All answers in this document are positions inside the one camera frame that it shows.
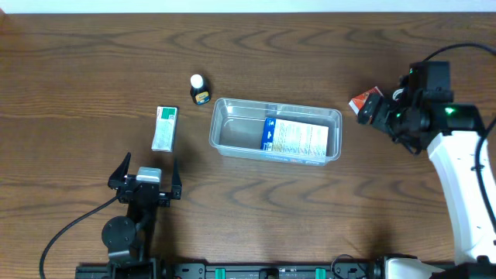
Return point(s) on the clear plastic container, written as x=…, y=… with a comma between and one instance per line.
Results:
x=237, y=128

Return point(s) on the blue white medicine box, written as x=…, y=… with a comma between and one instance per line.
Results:
x=295, y=139

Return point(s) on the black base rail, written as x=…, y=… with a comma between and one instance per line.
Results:
x=344, y=267

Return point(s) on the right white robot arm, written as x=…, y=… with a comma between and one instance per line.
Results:
x=458, y=151

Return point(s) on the red white medicine box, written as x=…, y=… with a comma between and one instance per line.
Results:
x=356, y=103

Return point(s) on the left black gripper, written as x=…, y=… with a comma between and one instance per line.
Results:
x=145, y=191

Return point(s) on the dark syrup bottle white cap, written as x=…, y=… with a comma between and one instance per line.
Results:
x=200, y=91

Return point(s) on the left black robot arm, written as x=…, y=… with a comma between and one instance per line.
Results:
x=128, y=238

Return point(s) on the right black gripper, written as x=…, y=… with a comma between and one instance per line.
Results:
x=373, y=112

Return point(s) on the green white medicine box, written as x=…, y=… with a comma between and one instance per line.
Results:
x=166, y=123

